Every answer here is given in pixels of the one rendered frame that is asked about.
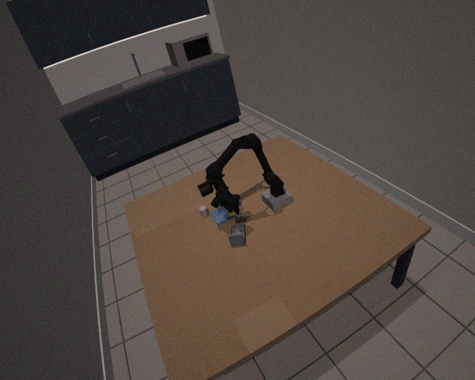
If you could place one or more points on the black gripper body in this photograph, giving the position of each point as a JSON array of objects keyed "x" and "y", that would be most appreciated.
[{"x": 229, "y": 198}]

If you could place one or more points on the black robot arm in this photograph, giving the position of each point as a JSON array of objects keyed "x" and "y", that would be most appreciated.
[{"x": 214, "y": 170}]

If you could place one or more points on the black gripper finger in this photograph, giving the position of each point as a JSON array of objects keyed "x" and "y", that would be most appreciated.
[
  {"x": 235, "y": 207},
  {"x": 230, "y": 209}
]

